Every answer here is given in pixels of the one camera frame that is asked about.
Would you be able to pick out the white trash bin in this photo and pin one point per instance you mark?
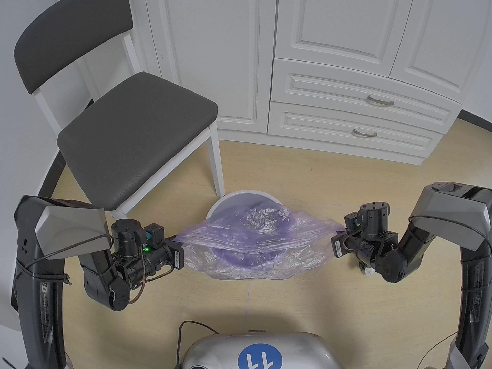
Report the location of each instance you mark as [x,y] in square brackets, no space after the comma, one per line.
[238,195]

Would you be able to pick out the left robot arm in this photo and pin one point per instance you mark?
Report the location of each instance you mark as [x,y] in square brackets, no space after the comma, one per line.
[69,225]

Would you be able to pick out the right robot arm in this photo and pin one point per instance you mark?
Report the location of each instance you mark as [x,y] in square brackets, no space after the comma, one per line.
[449,213]

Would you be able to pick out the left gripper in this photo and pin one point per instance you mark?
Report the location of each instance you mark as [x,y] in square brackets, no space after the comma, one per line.
[161,260]

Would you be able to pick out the grey and white chair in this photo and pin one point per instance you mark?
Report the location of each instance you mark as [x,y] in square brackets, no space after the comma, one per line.
[134,137]

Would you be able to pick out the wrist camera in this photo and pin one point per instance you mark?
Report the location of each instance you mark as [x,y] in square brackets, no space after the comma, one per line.
[351,221]
[155,236]

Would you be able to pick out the white wardrobe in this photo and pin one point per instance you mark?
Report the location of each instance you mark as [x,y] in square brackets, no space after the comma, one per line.
[326,52]

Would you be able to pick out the white paper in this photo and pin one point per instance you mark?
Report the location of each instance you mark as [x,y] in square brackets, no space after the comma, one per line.
[369,272]

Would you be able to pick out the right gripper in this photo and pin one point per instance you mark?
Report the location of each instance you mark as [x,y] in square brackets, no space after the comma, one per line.
[348,242]

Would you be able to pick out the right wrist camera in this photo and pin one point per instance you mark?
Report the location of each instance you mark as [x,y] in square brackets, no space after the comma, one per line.
[351,221]

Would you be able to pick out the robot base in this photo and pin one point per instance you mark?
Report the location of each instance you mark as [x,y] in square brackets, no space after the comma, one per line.
[261,354]

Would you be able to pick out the purple plastic bag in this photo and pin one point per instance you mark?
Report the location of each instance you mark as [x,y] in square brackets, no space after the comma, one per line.
[269,221]

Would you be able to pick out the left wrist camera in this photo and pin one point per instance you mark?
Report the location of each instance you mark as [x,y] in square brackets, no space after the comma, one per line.
[155,236]

